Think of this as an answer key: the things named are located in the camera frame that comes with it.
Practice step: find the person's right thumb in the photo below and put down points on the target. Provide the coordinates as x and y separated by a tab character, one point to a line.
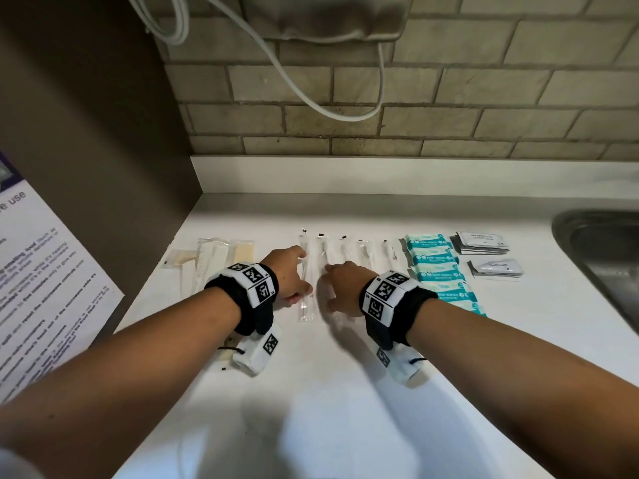
334	305

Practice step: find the clear toothbrush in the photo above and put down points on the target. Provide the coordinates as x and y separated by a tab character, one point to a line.
322	249
346	249
389	254
363	253
305	311

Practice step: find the person's right hand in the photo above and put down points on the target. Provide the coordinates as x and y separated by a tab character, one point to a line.
349	286

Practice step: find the person's right forearm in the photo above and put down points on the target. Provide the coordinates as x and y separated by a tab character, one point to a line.
524	384

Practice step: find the grey wall appliance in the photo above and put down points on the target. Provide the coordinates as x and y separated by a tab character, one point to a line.
324	17

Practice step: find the wrapped white comb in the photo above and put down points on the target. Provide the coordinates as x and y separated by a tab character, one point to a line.
209	259
187	279

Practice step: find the black wrist band with markers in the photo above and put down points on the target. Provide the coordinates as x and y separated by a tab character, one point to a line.
249	294
394	309

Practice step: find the beige item in clear wrapper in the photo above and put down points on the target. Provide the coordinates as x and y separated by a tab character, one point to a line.
177	258
243	253

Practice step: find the brown cabinet side panel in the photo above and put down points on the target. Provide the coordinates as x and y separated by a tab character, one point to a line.
100	119

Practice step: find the teal wet wipe packet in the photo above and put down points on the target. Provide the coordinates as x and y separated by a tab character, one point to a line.
472	308
428	241
440	272
454	290
434	256

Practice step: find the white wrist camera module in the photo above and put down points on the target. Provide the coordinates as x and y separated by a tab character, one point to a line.
402	364
257	351

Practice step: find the white printed notice sheet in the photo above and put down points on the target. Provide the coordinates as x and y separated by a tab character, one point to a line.
45	294

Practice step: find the person's left hand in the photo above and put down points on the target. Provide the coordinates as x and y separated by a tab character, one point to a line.
282	274

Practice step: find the person's left forearm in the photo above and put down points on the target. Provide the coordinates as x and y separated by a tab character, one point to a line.
115	379

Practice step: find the person's left thumb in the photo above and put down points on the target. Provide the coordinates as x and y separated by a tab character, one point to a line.
302	293

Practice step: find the steel sink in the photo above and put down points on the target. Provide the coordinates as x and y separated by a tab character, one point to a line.
606	259

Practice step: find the stack of white sachets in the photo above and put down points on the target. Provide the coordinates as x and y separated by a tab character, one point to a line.
482	241
496	268

